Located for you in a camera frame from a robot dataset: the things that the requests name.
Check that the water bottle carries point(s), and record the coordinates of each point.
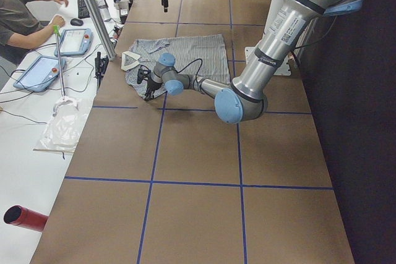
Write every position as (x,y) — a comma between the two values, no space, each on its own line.
(103,8)

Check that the red cylinder tube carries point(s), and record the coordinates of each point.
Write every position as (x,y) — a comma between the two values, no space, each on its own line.
(25,218)

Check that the lower blue teach pendant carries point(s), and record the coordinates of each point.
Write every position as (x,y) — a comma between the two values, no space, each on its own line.
(39,75)

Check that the blue teach pendant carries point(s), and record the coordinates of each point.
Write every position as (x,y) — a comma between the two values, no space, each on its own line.
(39,75)
(75,42)

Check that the person in grey shirt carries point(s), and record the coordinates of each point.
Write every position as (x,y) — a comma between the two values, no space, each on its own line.
(21,31)

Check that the clear plastic bag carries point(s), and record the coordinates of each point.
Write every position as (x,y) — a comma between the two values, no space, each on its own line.
(64,128)

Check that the silver reacher grabber stick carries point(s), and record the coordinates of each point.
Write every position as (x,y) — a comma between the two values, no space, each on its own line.
(60,66)

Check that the aluminium frame post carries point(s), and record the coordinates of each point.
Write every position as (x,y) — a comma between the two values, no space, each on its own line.
(100,28)

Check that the black keyboard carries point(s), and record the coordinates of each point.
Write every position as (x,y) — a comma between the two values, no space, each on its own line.
(82,10)

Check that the black computer mouse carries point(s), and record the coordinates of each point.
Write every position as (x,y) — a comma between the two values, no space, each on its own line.
(76,22)

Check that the navy white striped polo shirt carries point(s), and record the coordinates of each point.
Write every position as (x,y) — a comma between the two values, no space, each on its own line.
(194,55)

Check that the black tripod on desk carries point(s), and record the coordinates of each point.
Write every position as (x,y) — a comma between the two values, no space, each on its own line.
(101,64)

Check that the upper blue teach pendant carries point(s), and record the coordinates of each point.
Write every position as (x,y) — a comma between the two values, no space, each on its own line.
(75,42)

